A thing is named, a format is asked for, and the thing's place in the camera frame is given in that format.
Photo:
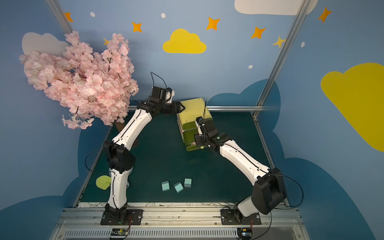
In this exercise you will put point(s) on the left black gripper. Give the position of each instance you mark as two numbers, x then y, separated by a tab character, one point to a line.
173	107

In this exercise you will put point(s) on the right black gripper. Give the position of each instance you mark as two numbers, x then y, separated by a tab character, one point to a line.
201	139

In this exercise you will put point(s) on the yellow green drawer cabinet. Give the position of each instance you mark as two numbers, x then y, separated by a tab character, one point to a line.
193	108

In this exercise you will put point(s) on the blue plug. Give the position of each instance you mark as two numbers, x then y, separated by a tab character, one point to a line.
165	186
187	183
178	187

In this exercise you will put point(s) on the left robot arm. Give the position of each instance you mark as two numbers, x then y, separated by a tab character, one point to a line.
120	159

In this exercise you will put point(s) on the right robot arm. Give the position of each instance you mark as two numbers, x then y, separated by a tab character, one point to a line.
269	186

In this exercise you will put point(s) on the pink cherry blossom tree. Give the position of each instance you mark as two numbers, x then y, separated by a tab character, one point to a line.
91	84

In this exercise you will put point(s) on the right controller board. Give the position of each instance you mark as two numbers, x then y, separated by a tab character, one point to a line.
244	233

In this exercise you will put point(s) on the controller board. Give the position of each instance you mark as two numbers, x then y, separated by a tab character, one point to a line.
244	233
120	233

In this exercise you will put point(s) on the green yellow brush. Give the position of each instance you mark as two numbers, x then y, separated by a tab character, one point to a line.
103	182

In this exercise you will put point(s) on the left controller board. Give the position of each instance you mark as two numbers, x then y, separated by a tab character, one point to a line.
120	233

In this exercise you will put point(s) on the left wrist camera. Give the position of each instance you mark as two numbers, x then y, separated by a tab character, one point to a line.
161	95

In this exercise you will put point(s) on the back aluminium rail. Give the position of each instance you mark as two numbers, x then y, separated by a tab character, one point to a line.
235	108

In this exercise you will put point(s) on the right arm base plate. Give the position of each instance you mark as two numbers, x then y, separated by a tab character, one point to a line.
234	217

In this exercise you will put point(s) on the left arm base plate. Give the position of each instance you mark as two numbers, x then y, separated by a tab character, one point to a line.
123	217

